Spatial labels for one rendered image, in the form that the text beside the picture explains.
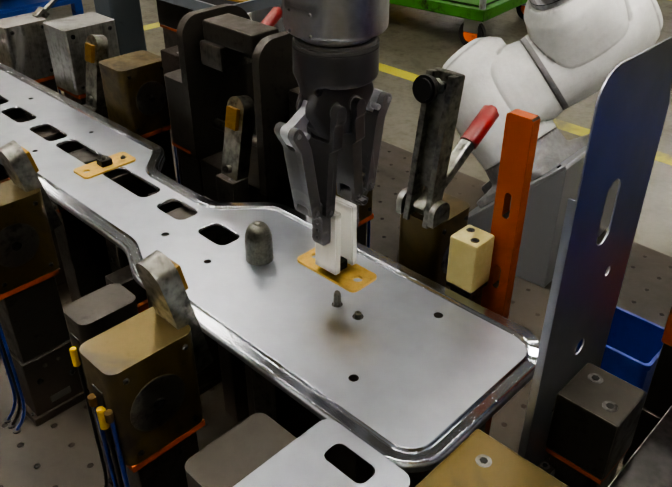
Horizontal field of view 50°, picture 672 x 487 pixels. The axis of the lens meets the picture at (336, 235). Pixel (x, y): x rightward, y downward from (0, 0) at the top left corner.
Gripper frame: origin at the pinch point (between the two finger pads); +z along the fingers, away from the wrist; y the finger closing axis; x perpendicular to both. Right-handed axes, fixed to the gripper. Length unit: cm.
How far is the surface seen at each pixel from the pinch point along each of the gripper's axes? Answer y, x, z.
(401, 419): 7.7, 15.4, 8.9
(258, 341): 9.6, -1.5, 8.8
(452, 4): -336, -224, 80
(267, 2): -36, -51, -7
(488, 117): -24.7, 0.7, -5.3
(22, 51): -15, -102, 8
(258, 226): 0.1, -12.1, 4.1
